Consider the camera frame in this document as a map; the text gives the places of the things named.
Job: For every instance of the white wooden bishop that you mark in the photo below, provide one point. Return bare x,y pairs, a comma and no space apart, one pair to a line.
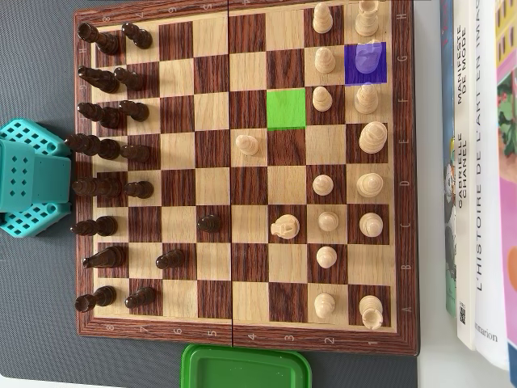
371,224
366,101

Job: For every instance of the dark grey mat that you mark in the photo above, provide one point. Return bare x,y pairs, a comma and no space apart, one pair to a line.
36,60

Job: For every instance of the green plastic container lid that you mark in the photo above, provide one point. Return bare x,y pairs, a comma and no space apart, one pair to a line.
242,368

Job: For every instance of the dark wooden queen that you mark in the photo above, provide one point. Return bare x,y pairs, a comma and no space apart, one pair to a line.
101,187

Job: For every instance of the dark wooden king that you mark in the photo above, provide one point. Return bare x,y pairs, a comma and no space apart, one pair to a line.
97,147

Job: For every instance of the white wooden king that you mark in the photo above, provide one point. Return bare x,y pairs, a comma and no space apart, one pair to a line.
372,138

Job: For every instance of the white wooden pawn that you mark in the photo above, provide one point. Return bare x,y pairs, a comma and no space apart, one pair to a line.
328,221
324,304
325,60
323,185
326,257
247,144
323,20
322,99

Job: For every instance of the white wooden knight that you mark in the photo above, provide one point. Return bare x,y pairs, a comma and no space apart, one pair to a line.
287,226
366,60

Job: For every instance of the dark wooden pawn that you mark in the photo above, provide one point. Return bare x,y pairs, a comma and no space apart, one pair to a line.
135,110
171,259
139,189
141,297
139,37
131,78
135,153
208,223

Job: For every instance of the white wooden queen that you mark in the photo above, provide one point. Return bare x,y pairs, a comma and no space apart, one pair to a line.
369,185

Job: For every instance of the pink colourful book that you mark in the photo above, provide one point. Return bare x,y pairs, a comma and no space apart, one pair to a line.
509,202

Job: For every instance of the blue book with panda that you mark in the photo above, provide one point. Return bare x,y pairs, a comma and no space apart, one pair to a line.
446,60

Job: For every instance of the dark wooden rook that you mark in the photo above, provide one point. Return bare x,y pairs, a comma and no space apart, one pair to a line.
103,40
99,297

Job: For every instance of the dark wooden bishop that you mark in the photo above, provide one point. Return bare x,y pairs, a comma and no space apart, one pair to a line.
101,114
101,225

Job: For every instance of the white wooden rook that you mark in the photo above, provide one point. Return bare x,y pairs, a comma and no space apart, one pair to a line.
366,22
371,309

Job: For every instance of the white Histoire de l'Art book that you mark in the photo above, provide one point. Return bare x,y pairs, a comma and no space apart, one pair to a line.
486,202

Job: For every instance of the wooden chessboard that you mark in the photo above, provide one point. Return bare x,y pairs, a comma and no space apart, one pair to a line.
250,186

